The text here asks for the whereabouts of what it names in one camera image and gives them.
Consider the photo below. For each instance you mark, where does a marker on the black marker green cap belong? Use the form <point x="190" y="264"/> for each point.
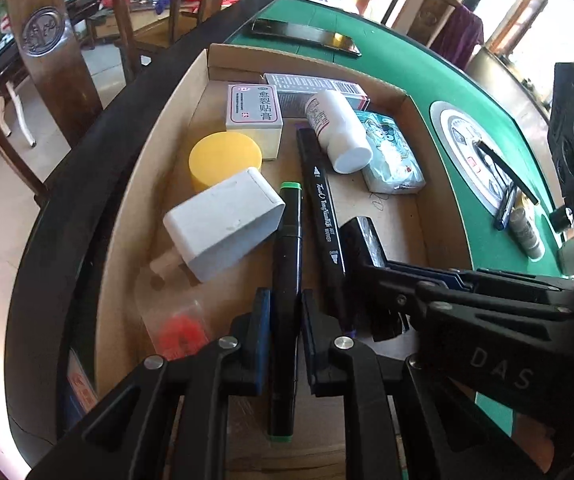
<point x="284" y="317"/>

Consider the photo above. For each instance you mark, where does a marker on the white square block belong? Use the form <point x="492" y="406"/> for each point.
<point x="214" y="229"/>

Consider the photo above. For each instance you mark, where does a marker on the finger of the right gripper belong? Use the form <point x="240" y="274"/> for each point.
<point x="407" y="284"/>

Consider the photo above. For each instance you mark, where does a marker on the tissue packet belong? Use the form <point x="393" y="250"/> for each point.
<point x="393" y="168"/>

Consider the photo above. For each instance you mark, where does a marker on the yellow round jar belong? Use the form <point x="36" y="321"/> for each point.
<point x="219" y="156"/>

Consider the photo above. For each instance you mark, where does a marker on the black marker purple cap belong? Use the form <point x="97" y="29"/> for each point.
<point x="325" y="227"/>

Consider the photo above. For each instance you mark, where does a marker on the white medicine box red border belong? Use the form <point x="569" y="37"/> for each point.
<point x="253" y="109"/>

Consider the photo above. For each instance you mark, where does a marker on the clear box with red items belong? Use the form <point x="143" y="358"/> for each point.
<point x="177" y="319"/>

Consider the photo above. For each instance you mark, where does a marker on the purple cloth on chair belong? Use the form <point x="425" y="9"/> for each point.
<point x="462" y="32"/>

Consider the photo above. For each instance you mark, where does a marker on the round table centre console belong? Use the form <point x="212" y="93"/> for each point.
<point x="460" y="135"/>

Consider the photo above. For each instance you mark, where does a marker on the black pen blue cap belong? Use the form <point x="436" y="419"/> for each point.
<point x="504" y="210"/>

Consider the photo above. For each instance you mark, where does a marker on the wooden chair far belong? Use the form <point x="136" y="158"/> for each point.
<point x="426" y="23"/>

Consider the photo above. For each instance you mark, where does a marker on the long black stick gold tip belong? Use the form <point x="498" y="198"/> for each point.
<point x="500" y="162"/>

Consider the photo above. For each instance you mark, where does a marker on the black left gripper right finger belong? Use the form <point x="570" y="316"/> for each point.
<point x="403" y="421"/>

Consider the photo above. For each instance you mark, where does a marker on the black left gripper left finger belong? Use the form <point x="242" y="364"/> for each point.
<point x="168" y="419"/>

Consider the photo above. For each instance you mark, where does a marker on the black flat phone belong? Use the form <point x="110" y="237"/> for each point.
<point x="305" y="34"/>

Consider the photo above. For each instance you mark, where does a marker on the wooden chair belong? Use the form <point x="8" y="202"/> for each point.
<point x="52" y="57"/>
<point x="426" y="23"/>

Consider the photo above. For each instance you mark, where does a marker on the brown cardboard tray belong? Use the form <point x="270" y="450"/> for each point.
<point x="425" y="228"/>

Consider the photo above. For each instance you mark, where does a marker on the white red long box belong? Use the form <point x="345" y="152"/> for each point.
<point x="294" y="91"/>

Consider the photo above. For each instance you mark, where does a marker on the white bottle green label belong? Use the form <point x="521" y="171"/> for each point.
<point x="526" y="234"/>

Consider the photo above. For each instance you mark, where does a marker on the wooden chair left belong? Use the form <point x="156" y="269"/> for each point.
<point x="52" y="57"/>

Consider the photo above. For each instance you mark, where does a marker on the white pill bottle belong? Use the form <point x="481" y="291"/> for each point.
<point x="339" y="131"/>

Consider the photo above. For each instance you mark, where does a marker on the black box yellow band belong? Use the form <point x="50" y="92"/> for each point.
<point x="360" y="244"/>

